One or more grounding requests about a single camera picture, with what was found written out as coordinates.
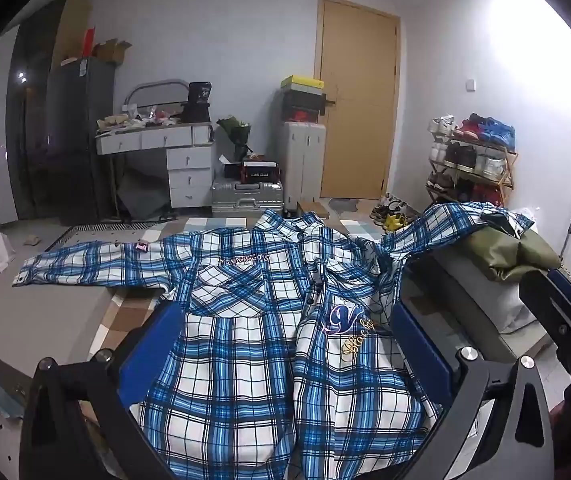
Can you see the checkered bed sheet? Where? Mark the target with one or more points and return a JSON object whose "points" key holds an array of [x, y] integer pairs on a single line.
{"points": [[125, 320]]}

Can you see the olive green jacket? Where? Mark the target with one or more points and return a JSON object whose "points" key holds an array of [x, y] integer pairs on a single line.
{"points": [[505, 255]]}

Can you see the silver flat suitcase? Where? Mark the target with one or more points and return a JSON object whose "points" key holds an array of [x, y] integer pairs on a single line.
{"points": [[245, 200]]}

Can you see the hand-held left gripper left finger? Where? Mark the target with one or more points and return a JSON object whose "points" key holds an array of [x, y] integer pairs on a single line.
{"points": [[151, 347]]}

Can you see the striped floor mat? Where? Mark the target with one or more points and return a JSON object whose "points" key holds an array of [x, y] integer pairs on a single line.
{"points": [[110, 232]]}

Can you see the black and red box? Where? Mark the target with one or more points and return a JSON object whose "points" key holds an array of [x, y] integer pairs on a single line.
{"points": [[263, 172]]}

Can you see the brown slipper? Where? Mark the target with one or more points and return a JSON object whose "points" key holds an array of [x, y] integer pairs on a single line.
{"points": [[31, 240]]}

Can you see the white sneaker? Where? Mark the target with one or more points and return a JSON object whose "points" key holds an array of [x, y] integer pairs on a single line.
{"points": [[383, 207]]}

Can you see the black shoe box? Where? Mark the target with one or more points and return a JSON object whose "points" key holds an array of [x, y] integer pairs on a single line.
{"points": [[303, 97]]}

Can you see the pile of small desk items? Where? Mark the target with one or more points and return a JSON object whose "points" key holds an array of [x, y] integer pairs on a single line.
{"points": [[135, 119]]}

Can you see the blue plaid shirt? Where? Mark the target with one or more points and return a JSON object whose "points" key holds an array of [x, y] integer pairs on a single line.
{"points": [[245, 360]]}

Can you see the wooden door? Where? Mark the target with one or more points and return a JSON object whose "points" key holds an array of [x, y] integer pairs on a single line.
{"points": [[360, 100]]}

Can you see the open cardboard box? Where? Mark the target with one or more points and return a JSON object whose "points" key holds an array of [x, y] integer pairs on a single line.
{"points": [[112, 51]]}

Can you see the wooden shoe rack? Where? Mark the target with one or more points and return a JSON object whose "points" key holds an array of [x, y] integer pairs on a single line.
{"points": [[508, 180]]}

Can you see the yellow shoe box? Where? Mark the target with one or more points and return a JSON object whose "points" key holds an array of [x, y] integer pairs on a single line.
{"points": [[300, 82]]}

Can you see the arched desk mirror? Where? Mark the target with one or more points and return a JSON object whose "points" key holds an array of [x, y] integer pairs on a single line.
{"points": [[158, 95]]}

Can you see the white upright suitcase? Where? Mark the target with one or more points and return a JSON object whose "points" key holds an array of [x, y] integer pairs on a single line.
{"points": [[304, 165]]}

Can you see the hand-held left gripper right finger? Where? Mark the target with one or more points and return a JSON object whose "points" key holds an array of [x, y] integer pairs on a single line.
{"points": [[421, 357]]}

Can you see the green flower bouquet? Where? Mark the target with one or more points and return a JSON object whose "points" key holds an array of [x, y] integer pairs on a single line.
{"points": [[235, 132]]}

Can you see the white dressing desk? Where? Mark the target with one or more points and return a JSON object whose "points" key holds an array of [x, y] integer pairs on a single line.
{"points": [[190, 170]]}

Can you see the dark glass door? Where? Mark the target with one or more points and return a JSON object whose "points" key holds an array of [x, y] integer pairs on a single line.
{"points": [[30, 135]]}

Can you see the black bag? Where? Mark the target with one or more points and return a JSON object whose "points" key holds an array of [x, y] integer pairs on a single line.
{"points": [[197, 102]]}

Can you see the group of assorted shoes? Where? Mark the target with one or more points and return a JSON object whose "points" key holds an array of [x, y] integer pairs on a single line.
{"points": [[470, 157]]}

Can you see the red shoe box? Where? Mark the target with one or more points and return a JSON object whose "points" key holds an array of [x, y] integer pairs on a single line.
{"points": [[303, 114]]}

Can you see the yellow sneaker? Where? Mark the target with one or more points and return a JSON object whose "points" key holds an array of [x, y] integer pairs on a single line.
{"points": [[395, 222]]}

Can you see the grey door mat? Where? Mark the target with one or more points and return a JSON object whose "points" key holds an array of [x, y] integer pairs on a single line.
{"points": [[345, 205]]}

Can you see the brown flat box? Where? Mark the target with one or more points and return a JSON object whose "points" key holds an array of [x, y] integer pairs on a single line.
{"points": [[312, 208]]}

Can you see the flat cardboard sheet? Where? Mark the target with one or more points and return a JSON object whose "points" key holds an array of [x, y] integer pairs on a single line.
{"points": [[72, 25]]}

